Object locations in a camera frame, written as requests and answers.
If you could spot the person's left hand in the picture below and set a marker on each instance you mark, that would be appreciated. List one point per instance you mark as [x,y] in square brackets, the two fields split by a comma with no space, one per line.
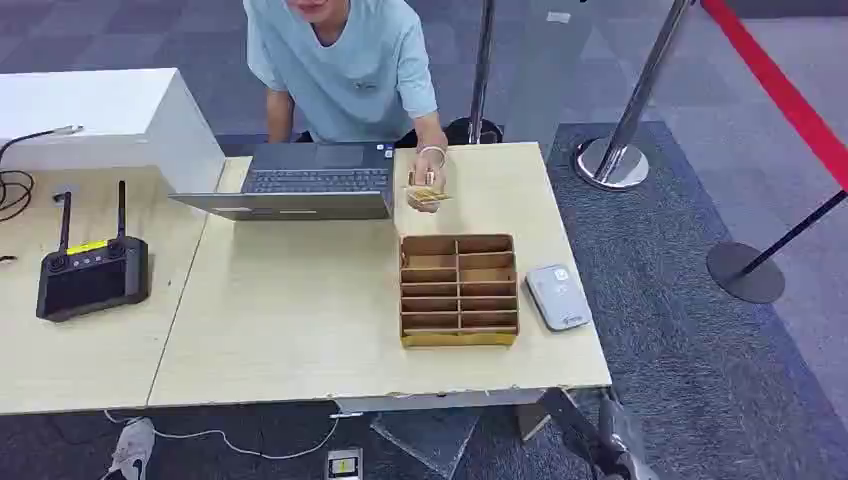
[429,176]

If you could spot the stack of yellow cards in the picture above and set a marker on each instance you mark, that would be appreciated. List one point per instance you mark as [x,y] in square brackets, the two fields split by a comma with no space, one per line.
[427,196]

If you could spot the grey open laptop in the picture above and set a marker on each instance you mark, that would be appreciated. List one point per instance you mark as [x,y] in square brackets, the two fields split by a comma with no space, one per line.
[311,179]

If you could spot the wooden compartment card box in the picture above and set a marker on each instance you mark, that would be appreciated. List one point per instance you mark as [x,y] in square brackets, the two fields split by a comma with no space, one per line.
[458,291]

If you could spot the person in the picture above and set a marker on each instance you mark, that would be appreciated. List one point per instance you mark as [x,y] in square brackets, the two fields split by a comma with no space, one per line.
[351,73]

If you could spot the pale grey flat device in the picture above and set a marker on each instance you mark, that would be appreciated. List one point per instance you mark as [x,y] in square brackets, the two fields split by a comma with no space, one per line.
[558,297]

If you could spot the white paper slip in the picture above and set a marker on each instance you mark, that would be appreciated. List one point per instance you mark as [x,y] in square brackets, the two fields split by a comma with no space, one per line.
[558,17]

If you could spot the dark grey carpet mat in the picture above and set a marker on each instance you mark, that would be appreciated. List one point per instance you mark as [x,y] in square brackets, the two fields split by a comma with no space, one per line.
[676,318]

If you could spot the small device with yellow label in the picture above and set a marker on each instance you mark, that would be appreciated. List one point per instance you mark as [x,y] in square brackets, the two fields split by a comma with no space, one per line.
[344,465]

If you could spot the white cabinet box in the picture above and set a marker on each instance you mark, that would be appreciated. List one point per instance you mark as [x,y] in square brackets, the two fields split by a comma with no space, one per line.
[99,119]

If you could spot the black remote controller with antennas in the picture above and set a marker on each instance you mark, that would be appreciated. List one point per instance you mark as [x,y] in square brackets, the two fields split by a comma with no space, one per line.
[93,278]

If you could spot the red barrier belt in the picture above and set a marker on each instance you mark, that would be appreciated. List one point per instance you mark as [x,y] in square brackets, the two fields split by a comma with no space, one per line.
[782,93]

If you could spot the chrome stanchion post black base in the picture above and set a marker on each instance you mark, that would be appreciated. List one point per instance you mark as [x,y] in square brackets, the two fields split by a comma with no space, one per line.
[478,99]

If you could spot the chrome stanchion post with base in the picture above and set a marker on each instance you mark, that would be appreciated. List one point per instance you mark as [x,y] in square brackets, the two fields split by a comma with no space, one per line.
[613,159]

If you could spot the black stanchion post with base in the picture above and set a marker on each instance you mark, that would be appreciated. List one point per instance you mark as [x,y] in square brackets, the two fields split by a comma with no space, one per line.
[745,272]

